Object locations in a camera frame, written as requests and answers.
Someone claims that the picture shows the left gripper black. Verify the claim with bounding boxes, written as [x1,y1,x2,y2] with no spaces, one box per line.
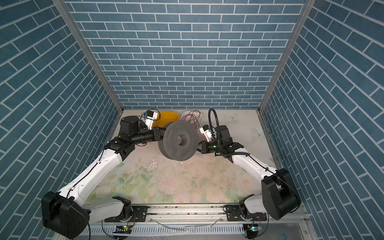
[130,126,171,146]

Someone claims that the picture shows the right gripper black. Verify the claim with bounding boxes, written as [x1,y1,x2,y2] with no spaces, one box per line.
[192,140,224,154]

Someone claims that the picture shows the grey perforated cable spool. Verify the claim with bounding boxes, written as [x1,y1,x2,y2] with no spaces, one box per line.
[158,120,199,161]

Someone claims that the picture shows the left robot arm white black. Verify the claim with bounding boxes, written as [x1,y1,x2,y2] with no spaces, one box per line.
[41,116,166,239]

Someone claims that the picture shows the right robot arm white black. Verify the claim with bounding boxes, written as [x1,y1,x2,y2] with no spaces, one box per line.
[198,125,302,220]

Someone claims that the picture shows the yellow plastic tub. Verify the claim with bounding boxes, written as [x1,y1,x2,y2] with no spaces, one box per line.
[154,111,179,128]

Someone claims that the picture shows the white plastic tub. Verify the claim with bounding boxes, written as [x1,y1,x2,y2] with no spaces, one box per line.
[180,110,204,130]

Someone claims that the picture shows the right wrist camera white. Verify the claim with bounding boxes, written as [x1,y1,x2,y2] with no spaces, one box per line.
[199,125,213,142]

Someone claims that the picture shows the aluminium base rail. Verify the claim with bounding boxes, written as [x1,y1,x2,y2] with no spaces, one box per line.
[69,204,317,240]

